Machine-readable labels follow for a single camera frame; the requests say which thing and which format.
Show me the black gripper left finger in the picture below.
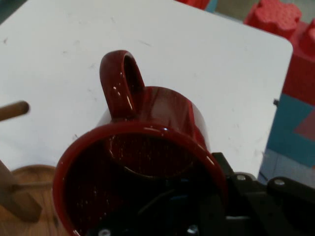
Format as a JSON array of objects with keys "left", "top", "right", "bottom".
[{"left": 86, "top": 180, "right": 226, "bottom": 236}]

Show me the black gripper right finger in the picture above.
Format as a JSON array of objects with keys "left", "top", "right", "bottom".
[{"left": 211, "top": 151, "right": 315, "bottom": 236}]

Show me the red ceramic mug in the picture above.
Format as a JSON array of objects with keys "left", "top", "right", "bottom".
[{"left": 52, "top": 50, "right": 228, "bottom": 236}]

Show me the teal foam block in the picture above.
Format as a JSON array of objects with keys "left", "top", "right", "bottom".
[{"left": 265, "top": 93, "right": 315, "bottom": 158}]

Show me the red foam block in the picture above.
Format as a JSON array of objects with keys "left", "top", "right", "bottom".
[
  {"left": 176, "top": 0, "right": 210, "bottom": 10},
  {"left": 243, "top": 0, "right": 315, "bottom": 107}
]

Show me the wooden mug tree stand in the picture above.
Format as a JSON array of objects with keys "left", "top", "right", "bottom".
[{"left": 0, "top": 100, "right": 74, "bottom": 236}]

